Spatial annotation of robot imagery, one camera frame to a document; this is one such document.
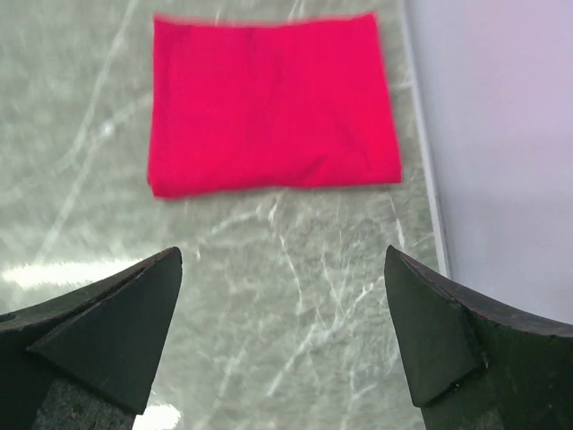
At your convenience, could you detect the red t shirt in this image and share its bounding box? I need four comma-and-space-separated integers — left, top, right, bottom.
147, 13, 402, 199

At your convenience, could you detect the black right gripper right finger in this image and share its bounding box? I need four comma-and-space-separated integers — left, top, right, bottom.
384, 246, 572, 430

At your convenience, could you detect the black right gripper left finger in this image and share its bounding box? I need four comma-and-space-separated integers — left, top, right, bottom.
1, 247, 182, 429

